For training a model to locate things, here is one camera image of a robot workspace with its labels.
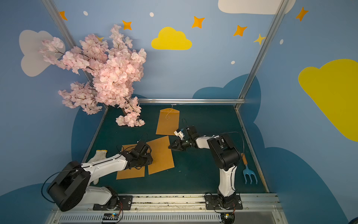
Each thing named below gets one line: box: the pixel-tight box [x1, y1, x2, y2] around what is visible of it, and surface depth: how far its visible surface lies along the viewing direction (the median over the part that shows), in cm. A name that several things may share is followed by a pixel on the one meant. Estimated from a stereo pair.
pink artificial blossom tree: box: [39, 24, 147, 127], surface depth 73 cm
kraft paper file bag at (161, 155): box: [146, 135, 175, 175], surface depth 90 cm
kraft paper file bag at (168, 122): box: [155, 108, 180, 136], surface depth 114 cm
